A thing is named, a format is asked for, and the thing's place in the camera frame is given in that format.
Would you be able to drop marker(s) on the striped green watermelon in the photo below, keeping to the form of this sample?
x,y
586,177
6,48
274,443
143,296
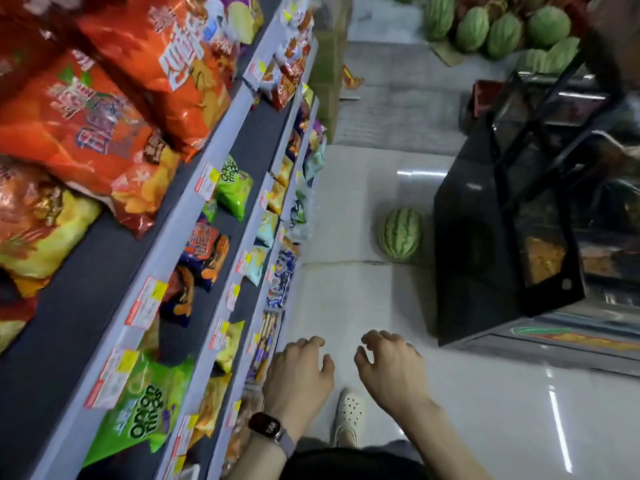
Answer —
x,y
400,234

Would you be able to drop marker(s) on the person's grey shorts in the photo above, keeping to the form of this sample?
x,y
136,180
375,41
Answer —
x,y
395,444

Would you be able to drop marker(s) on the tray of wafer stick packs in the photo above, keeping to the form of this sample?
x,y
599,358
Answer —
x,y
265,344

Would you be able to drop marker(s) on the grey floor mat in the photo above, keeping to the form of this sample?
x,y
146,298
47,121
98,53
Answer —
x,y
400,104

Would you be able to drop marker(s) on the blue orange-flame chip bag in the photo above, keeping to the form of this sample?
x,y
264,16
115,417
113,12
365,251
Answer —
x,y
177,299
205,249

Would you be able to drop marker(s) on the red box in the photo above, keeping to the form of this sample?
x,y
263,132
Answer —
x,y
487,97

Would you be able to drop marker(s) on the person's right forearm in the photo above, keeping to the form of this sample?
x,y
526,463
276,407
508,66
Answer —
x,y
445,449

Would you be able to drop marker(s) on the red white cartoon snack bag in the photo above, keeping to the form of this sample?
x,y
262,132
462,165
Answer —
x,y
220,24

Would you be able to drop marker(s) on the brown cardboard sheet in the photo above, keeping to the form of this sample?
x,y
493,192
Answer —
x,y
446,53

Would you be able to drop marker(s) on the red orange snack bag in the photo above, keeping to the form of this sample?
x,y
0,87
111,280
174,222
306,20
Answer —
x,y
30,39

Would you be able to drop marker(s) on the small orange packet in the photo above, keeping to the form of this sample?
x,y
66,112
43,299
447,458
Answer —
x,y
352,82

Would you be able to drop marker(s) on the person's right hand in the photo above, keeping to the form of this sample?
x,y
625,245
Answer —
x,y
395,379

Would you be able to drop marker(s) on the person's black shirt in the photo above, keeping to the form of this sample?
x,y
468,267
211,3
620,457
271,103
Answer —
x,y
350,464

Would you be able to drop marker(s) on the smartwatch with grey band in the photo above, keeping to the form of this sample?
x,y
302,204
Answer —
x,y
265,427

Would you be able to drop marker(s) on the large orange snack bag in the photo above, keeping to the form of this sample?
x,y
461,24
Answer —
x,y
165,59
75,129

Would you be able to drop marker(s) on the pale yellow snack bag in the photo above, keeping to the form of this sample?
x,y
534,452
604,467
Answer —
x,y
230,347

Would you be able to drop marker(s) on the grey store shelving unit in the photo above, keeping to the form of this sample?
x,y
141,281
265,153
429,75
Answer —
x,y
50,344

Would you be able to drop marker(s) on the person's left hand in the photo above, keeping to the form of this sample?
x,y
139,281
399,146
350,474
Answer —
x,y
295,384

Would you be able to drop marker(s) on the red yellow price tag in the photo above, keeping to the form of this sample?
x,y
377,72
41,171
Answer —
x,y
254,343
255,74
110,379
233,296
233,413
207,182
147,302
244,262
220,334
185,434
265,198
175,467

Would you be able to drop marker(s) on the pile of green melons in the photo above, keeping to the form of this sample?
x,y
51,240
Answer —
x,y
500,34

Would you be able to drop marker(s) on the golden yellow snack bag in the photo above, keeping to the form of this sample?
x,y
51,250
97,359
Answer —
x,y
276,197
285,170
212,404

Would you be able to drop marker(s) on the green snack bag purple cartoon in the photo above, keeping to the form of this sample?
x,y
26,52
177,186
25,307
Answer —
x,y
210,209
140,409
235,187

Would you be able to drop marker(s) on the small yellow chip bag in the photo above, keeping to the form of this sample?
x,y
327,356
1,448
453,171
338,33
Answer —
x,y
40,229

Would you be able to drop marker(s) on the person's right white clog shoe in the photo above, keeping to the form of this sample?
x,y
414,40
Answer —
x,y
349,414

